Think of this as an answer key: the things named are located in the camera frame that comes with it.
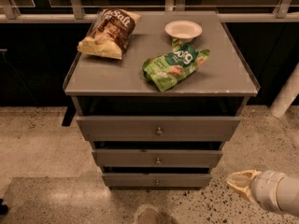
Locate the grey drawer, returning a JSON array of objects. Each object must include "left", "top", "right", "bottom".
[
  {"left": 92, "top": 149, "right": 222, "bottom": 168},
  {"left": 103, "top": 173, "right": 211, "bottom": 188},
  {"left": 77, "top": 116, "right": 240, "bottom": 142}
]

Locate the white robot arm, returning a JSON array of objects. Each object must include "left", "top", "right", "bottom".
[{"left": 227, "top": 170, "right": 299, "bottom": 217}]

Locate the grey drawer cabinet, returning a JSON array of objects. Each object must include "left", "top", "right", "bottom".
[{"left": 64, "top": 11, "right": 259, "bottom": 176}]

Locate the grey bottom drawer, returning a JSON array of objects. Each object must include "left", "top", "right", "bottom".
[{"left": 103, "top": 173, "right": 211, "bottom": 188}]

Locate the grey top drawer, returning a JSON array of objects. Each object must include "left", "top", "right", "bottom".
[{"left": 77, "top": 116, "right": 240, "bottom": 142}]

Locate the white pillar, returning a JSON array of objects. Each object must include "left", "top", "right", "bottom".
[{"left": 269, "top": 63, "right": 299, "bottom": 118}]

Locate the green snack bag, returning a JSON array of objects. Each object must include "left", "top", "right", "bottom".
[{"left": 142, "top": 38, "right": 210, "bottom": 91}]

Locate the white bowl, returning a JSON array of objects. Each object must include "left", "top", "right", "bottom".
[{"left": 164, "top": 21, "right": 203, "bottom": 43}]

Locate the brown yellow chip bag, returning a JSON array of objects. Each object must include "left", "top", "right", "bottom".
[{"left": 78, "top": 8, "right": 141, "bottom": 60}]

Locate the black object at floor edge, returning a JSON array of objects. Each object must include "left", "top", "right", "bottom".
[{"left": 0, "top": 199, "right": 8, "bottom": 215}]

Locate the metal railing frame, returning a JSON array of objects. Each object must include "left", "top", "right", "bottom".
[{"left": 0, "top": 0, "right": 299, "bottom": 22}]

